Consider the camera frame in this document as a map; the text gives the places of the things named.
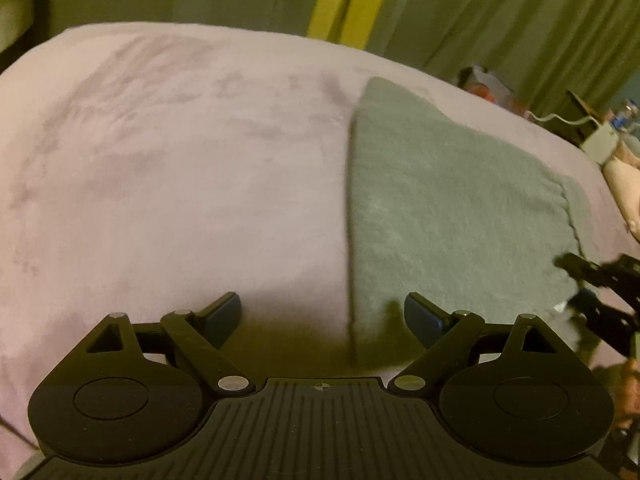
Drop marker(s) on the grey-green curtain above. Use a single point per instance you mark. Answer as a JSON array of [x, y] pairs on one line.
[[539, 48]]

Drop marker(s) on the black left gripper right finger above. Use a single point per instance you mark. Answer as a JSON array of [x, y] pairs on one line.
[[514, 393]]

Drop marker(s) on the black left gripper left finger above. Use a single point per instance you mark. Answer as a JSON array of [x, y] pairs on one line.
[[129, 391]]

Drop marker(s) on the plastic water bottle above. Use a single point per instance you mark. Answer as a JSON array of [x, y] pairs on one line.
[[626, 117]]

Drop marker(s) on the pink bed blanket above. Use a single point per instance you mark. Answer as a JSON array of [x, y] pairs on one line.
[[147, 168]]

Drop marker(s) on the yellow curtain strip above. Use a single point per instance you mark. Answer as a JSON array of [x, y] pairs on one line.
[[346, 22]]

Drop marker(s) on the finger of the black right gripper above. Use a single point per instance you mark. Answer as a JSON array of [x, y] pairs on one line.
[[581, 269]]

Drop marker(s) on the dark bedside table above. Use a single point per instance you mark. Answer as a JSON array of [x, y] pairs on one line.
[[578, 119]]

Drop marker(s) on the grey sweatpants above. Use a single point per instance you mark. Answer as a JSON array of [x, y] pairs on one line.
[[468, 221]]

